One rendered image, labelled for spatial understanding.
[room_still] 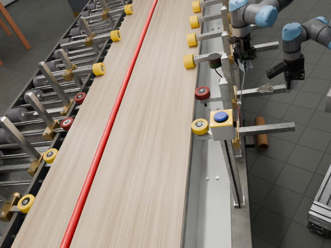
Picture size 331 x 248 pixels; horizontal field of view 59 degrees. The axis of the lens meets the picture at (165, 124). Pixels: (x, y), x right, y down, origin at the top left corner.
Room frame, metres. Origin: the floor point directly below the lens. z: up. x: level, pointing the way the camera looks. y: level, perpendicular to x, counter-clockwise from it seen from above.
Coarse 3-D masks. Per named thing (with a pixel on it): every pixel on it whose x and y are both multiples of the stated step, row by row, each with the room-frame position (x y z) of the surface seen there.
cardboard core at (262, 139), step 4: (260, 116) 1.66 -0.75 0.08; (256, 120) 1.64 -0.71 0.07; (260, 120) 1.62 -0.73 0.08; (264, 120) 1.62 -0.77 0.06; (256, 124) 1.60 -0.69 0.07; (260, 124) 1.57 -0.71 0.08; (264, 124) 1.57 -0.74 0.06; (260, 136) 1.46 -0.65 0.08; (264, 136) 1.45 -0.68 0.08; (260, 140) 1.43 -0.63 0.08; (264, 140) 1.41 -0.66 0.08; (260, 144) 1.39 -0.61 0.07; (264, 144) 1.43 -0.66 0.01; (260, 148) 1.40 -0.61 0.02; (264, 148) 1.39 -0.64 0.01
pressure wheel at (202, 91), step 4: (200, 88) 1.24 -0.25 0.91; (204, 88) 1.23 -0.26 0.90; (208, 88) 1.21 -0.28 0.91; (196, 92) 1.22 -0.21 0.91; (200, 92) 1.21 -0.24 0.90; (204, 92) 1.20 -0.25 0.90; (208, 92) 1.19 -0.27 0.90; (196, 96) 1.21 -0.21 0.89; (200, 96) 1.18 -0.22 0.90; (204, 96) 1.18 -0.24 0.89; (208, 96) 1.18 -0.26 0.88; (204, 104) 1.21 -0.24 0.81
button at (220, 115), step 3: (219, 111) 0.67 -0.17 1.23; (222, 111) 0.66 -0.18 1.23; (216, 114) 0.66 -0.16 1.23; (219, 114) 0.66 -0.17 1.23; (222, 114) 0.65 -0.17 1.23; (225, 114) 0.65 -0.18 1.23; (216, 117) 0.65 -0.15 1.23; (219, 117) 0.64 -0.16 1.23; (222, 117) 0.64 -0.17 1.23; (225, 117) 0.64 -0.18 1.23; (216, 120) 0.64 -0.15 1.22; (219, 120) 0.63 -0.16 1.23; (222, 120) 0.63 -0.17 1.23
